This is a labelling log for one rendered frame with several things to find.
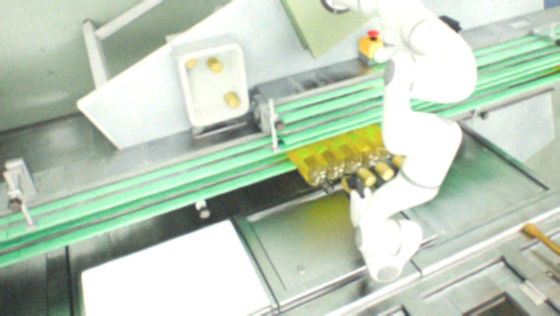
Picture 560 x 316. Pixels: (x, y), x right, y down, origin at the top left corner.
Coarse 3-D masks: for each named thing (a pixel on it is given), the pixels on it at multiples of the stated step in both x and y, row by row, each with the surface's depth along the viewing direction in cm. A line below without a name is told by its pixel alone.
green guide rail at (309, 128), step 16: (496, 64) 172; (512, 64) 172; (528, 64) 170; (480, 80) 162; (336, 112) 149; (352, 112) 149; (368, 112) 148; (288, 128) 142; (304, 128) 143; (320, 128) 142; (336, 128) 142
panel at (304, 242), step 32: (320, 192) 146; (256, 224) 136; (288, 224) 135; (320, 224) 135; (352, 224) 134; (128, 256) 127; (256, 256) 125; (288, 256) 125; (320, 256) 125; (352, 256) 124; (288, 288) 117; (320, 288) 116
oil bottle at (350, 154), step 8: (336, 136) 144; (336, 144) 141; (344, 144) 140; (352, 144) 140; (344, 152) 137; (352, 152) 137; (344, 160) 135; (352, 160) 135; (360, 160) 135; (352, 168) 135
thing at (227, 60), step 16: (224, 48) 128; (240, 48) 130; (224, 64) 138; (240, 64) 132; (192, 80) 136; (208, 80) 138; (224, 80) 140; (240, 80) 136; (192, 96) 138; (208, 96) 141; (240, 96) 141; (192, 112) 133; (208, 112) 140; (224, 112) 140; (240, 112) 140
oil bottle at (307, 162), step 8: (288, 152) 143; (296, 152) 138; (304, 152) 138; (312, 152) 137; (296, 160) 138; (304, 160) 134; (312, 160) 134; (320, 160) 134; (304, 168) 133; (312, 168) 131; (320, 168) 131; (304, 176) 135; (312, 176) 130; (312, 184) 132
